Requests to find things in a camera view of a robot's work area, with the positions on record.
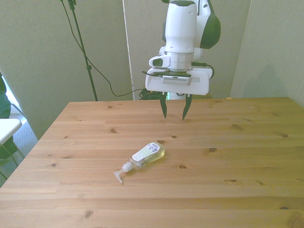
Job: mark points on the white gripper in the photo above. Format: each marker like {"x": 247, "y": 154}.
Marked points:
{"x": 202, "y": 85}

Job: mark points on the clear sanitizer pump bottle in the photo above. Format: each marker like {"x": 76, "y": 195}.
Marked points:
{"x": 147, "y": 154}

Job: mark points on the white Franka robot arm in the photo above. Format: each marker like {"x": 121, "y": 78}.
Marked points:
{"x": 180, "y": 28}

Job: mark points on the white vertical panel trim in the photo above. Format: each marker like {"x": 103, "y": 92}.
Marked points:
{"x": 127, "y": 47}

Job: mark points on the white chair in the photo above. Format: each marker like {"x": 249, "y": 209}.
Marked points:
{"x": 9, "y": 128}

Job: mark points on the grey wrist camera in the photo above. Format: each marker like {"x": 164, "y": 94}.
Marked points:
{"x": 175, "y": 80}

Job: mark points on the black camera stand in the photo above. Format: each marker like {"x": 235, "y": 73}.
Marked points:
{"x": 83, "y": 47}

